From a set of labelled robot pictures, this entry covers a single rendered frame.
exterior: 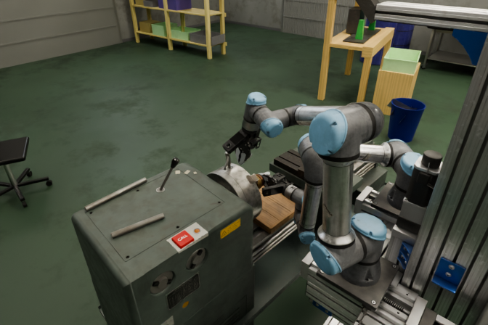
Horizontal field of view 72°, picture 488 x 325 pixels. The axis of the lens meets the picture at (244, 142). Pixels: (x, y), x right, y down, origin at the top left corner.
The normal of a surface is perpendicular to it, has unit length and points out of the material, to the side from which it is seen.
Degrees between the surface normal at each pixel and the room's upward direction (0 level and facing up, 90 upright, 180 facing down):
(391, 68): 90
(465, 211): 90
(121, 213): 0
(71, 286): 0
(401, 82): 90
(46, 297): 0
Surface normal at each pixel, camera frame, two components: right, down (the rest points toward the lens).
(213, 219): 0.00, -0.87
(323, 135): -0.88, 0.12
